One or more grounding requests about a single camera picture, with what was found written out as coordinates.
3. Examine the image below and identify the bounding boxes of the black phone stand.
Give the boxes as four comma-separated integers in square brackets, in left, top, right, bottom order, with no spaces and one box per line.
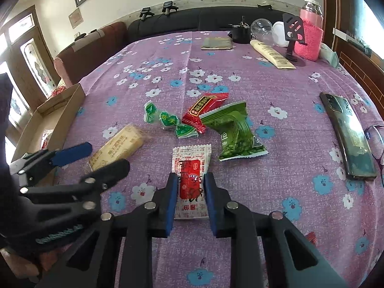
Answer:
[282,12,307,67]

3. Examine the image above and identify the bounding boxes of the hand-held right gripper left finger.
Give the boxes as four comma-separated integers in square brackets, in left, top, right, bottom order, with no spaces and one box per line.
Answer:
[39,172,180,288]

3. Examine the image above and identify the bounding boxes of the black leather sofa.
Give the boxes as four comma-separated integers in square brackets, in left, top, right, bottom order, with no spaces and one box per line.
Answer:
[127,5,303,44]

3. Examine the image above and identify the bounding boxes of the black cup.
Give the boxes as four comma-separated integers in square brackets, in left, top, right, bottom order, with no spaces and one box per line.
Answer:
[229,18,251,44]

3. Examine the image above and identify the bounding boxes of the clear glass cup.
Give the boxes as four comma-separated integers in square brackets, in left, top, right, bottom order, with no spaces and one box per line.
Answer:
[250,18,273,42]

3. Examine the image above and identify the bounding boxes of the white cup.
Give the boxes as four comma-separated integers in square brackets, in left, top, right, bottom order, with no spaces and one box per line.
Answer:
[271,21,290,48]

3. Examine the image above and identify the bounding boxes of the white red snack packet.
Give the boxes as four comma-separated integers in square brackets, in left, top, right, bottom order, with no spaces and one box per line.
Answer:
[172,144,212,220]

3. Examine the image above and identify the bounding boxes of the pink sleeved bottle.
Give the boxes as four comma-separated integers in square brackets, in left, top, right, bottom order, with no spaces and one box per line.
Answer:
[293,0,324,62]

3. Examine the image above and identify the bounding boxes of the brown fabric sofa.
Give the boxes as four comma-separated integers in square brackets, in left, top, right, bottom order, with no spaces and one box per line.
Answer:
[53,21,128,89]

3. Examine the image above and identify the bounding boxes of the cream tube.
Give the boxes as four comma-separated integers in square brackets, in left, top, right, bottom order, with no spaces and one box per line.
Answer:
[250,39,297,70]

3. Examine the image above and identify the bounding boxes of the green white snack packet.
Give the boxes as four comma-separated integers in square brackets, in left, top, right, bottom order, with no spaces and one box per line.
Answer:
[143,100,199,139]

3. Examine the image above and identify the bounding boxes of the red black-label snack packet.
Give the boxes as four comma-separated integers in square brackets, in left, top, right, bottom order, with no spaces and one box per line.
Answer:
[181,93,230,134]

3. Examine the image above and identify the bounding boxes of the yellow cake snack packet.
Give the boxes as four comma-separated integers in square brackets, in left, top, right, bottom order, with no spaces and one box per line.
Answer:
[88,124,146,171]

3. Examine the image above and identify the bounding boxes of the eyeglasses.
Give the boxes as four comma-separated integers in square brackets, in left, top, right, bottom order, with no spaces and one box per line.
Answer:
[364,123,384,165]

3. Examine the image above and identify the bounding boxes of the small framed certificate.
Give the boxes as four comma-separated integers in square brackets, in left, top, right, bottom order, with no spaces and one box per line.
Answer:
[68,8,84,30]

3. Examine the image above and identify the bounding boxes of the wooden glass door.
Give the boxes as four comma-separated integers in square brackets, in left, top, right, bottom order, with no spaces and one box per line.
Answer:
[0,7,60,144]

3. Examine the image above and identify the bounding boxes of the wooden cabinet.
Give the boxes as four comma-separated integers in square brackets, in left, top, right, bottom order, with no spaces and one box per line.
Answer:
[320,0,384,78]

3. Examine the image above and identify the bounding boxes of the large green snack packet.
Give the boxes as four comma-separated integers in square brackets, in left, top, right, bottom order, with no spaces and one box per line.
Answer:
[199,101,268,162]

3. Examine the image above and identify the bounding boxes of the person's left hand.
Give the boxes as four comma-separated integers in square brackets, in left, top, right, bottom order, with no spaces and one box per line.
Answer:
[0,247,65,282]

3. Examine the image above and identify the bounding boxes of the cardboard box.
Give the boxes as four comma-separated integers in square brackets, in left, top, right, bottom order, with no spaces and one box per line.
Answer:
[10,83,86,186]

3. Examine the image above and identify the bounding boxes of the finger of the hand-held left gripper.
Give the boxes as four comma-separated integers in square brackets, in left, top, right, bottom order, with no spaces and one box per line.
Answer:
[10,142,93,185]
[18,159,131,211]

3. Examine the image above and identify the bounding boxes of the dark smartphone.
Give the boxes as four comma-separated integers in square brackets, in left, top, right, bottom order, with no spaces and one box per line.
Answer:
[319,91,379,180]

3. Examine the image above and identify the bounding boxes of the pale green object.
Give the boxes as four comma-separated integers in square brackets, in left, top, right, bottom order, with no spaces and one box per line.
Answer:
[318,42,340,68]

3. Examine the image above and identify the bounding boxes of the black clamp device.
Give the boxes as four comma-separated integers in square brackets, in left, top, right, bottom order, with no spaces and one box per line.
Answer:
[139,7,155,21]
[161,1,179,15]

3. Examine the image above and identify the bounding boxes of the olive booklet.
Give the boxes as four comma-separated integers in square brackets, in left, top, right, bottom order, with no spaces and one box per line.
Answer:
[200,37,235,50]

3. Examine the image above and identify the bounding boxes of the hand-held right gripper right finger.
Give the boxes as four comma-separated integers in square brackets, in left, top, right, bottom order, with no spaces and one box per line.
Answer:
[203,172,348,288]

